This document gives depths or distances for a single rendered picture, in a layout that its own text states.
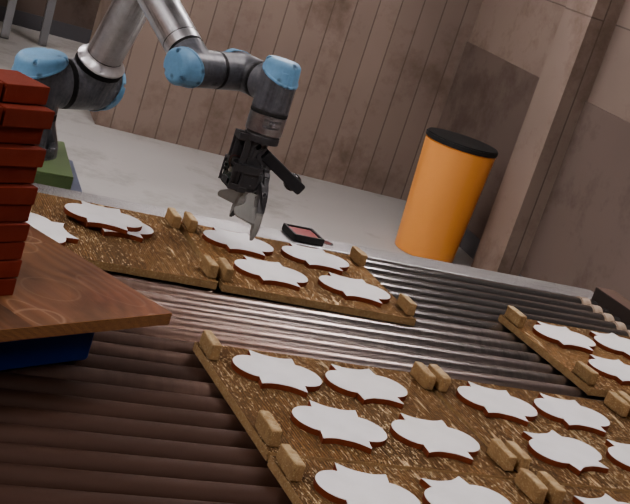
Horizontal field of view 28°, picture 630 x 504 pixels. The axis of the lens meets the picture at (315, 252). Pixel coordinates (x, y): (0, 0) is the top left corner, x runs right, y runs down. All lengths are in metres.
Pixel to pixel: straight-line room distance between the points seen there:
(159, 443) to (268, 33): 6.19
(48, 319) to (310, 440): 0.41
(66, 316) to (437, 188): 5.26
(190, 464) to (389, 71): 6.49
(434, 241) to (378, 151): 1.39
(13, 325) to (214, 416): 0.35
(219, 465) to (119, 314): 0.24
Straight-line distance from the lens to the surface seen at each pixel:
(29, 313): 1.63
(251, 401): 1.82
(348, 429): 1.82
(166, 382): 1.85
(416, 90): 8.09
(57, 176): 2.83
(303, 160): 7.98
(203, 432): 1.73
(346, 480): 1.66
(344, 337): 2.28
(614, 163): 6.29
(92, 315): 1.67
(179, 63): 2.43
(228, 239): 2.54
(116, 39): 2.87
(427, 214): 6.84
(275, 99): 2.45
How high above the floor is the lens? 1.63
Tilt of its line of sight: 15 degrees down
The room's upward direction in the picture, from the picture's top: 18 degrees clockwise
